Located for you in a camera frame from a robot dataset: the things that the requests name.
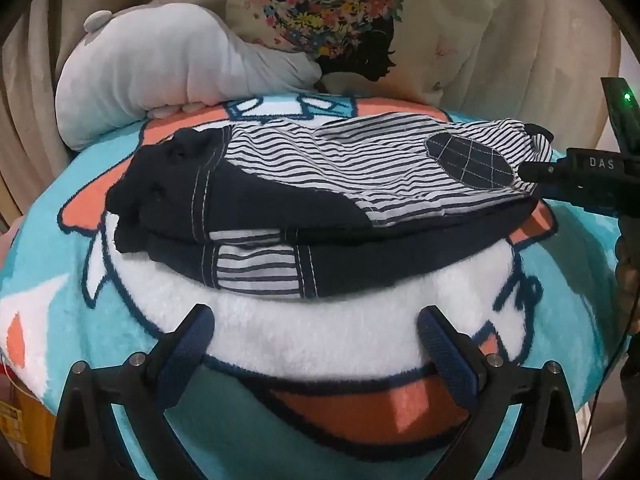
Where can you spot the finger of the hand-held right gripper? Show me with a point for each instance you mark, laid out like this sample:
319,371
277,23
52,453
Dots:
545,172

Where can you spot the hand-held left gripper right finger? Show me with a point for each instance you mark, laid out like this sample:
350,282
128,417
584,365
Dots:
447,360

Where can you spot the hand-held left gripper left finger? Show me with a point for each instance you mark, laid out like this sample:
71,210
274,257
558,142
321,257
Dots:
187,345

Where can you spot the navy striped pants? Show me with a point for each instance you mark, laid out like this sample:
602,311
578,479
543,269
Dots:
300,175

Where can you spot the cartoon printed fleece blanket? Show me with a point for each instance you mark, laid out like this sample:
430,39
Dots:
325,340

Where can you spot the floral print cushion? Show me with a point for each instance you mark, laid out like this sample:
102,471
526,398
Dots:
450,20

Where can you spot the grey plush toy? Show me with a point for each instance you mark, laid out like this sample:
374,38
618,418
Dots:
150,70

